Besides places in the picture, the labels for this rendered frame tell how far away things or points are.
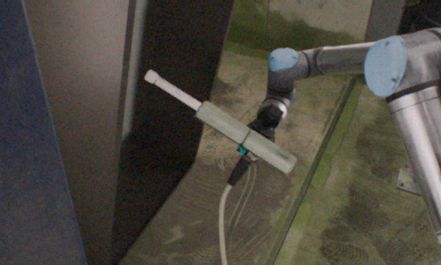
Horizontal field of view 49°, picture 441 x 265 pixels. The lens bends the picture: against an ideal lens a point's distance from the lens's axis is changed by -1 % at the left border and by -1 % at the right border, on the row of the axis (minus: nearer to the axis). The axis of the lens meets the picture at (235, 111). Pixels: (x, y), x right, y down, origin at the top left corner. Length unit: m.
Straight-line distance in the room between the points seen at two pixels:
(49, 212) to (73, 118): 0.86
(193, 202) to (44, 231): 2.08
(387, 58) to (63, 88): 0.65
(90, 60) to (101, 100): 0.09
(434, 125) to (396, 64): 0.14
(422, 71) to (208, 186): 1.53
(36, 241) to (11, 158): 0.04
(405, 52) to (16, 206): 0.89
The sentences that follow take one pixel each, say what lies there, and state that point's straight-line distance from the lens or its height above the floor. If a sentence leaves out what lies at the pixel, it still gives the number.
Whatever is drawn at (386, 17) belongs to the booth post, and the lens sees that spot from 3.07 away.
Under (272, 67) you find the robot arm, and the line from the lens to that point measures 1.52.
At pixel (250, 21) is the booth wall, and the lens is 3.34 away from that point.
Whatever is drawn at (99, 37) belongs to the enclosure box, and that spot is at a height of 1.31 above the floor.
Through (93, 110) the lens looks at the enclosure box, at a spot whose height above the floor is 1.13.
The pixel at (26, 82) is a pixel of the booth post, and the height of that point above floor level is 1.63.
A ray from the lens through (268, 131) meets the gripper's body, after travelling 1.44.
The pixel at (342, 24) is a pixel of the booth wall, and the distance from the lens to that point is 3.14.
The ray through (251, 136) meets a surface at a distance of 1.33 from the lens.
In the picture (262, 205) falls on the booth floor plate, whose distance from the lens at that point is 2.29.
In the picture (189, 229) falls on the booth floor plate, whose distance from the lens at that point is 2.18.
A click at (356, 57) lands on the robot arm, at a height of 1.07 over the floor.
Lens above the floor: 1.72
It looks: 36 degrees down
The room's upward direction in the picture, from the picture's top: 3 degrees clockwise
